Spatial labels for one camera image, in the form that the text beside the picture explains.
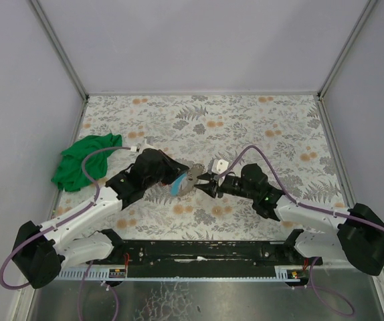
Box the green crumpled cloth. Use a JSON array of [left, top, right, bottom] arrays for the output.
[[50, 132, 123, 193]]

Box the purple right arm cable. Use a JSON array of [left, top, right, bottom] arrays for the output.
[[217, 144, 384, 261]]

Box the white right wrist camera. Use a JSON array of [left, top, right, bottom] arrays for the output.
[[209, 159, 229, 175]]

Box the blue key tag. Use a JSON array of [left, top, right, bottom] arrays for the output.
[[170, 173, 187, 197]]

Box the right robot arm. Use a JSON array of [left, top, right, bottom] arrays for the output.
[[195, 164, 384, 276]]

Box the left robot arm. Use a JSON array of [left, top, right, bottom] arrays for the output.
[[11, 148, 189, 289]]

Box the floral patterned tablecloth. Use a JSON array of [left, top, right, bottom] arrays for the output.
[[79, 94, 349, 241]]

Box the white slotted cable duct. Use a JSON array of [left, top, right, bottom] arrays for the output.
[[55, 265, 300, 284]]

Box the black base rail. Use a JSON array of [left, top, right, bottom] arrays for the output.
[[93, 240, 314, 279]]

